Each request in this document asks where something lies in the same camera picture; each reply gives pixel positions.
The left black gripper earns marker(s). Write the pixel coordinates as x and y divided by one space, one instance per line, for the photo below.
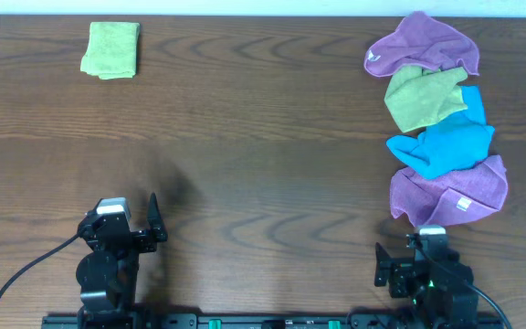
146 238

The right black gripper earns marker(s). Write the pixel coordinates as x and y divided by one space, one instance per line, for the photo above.
399 270

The purple microfiber cloth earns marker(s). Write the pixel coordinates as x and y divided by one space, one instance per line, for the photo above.
458 197

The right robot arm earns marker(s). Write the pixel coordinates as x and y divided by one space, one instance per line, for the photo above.
433 279

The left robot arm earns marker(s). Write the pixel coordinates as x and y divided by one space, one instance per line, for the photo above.
108 275

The crumpled blue cloth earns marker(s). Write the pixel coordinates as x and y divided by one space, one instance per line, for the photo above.
456 143

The folded light green cloth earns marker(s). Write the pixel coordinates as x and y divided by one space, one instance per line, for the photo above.
112 50

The crumpled olive green cloth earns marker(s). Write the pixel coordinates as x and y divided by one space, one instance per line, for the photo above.
418 97

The crumpled purple cloth at top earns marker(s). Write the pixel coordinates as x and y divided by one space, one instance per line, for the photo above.
420 40

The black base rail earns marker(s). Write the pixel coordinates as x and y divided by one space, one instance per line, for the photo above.
193 321

